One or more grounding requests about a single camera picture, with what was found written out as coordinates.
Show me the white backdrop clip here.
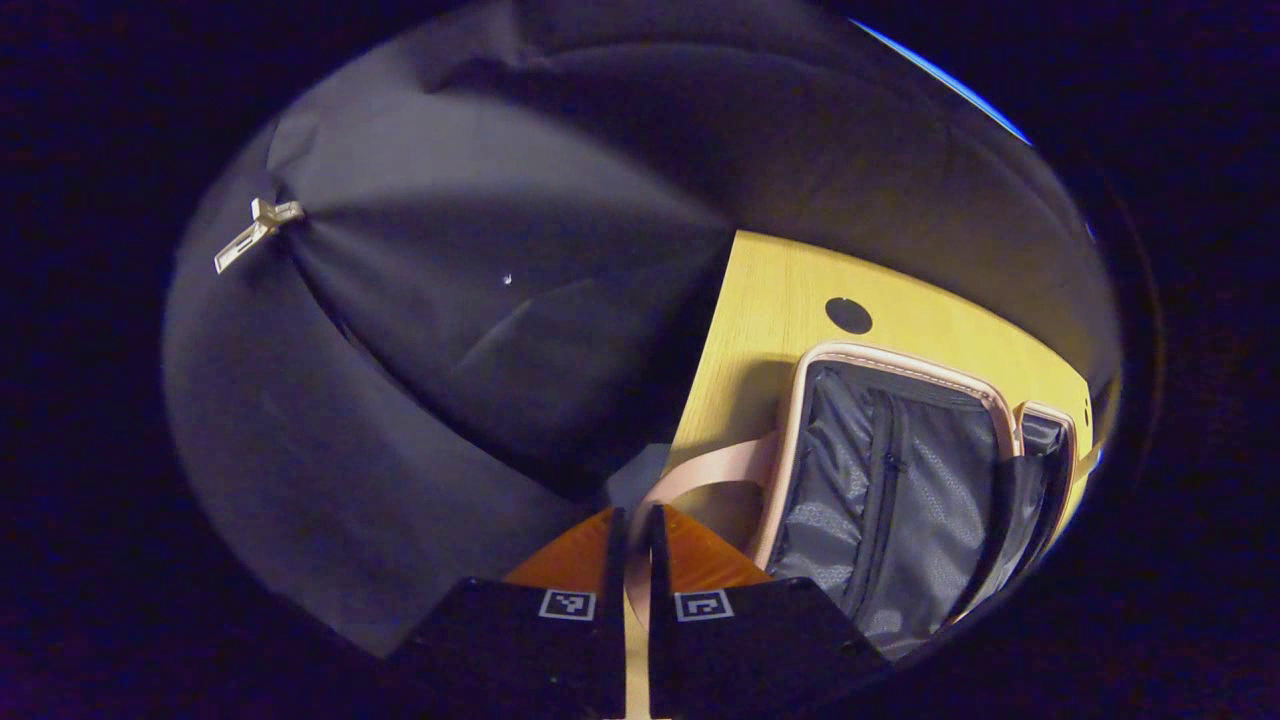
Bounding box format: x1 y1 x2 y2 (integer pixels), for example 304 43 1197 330
213 197 306 275

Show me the pink suitcase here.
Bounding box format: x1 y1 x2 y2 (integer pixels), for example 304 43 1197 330
622 340 1091 720

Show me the black round table grommet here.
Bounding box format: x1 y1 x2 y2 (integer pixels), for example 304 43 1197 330
825 297 874 336

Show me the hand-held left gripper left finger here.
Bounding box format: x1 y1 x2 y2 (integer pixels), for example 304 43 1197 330
385 505 629 720

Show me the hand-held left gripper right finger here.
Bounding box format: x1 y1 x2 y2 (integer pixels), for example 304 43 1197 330
645 503 891 720

